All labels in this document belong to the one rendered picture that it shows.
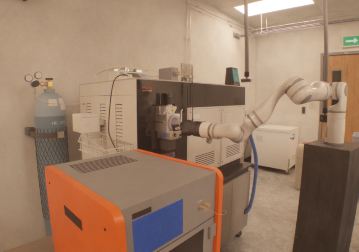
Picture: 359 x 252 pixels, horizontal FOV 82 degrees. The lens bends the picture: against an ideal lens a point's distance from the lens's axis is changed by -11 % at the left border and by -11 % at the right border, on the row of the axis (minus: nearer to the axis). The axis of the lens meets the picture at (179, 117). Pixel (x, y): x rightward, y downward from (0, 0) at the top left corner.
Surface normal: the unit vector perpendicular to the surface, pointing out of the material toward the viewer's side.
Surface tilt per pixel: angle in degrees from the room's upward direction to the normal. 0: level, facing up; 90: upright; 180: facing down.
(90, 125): 90
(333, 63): 90
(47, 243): 0
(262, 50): 90
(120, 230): 90
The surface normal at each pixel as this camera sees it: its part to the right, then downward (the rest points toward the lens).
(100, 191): 0.00, -1.00
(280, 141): -0.68, 0.07
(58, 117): 0.88, 0.04
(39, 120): -0.11, 0.08
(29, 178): 0.74, 0.06
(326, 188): -0.84, 0.05
